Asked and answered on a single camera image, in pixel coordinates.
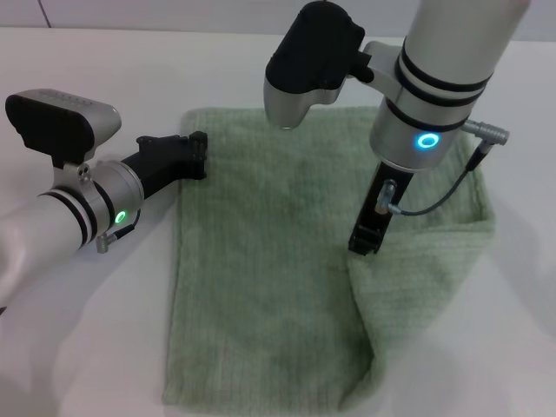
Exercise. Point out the green ribbed towel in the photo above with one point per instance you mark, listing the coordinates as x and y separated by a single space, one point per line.
260 260

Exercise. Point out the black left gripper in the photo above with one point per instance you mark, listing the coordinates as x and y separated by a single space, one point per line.
165 160

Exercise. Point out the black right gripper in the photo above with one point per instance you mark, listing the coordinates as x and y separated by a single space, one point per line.
369 223

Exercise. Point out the left wrist camera housing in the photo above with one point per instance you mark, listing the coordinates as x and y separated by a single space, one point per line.
56 121

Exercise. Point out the right wrist camera housing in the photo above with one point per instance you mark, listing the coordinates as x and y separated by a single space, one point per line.
313 56

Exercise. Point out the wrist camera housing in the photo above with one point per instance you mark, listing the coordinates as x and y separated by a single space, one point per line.
313 56
56 121

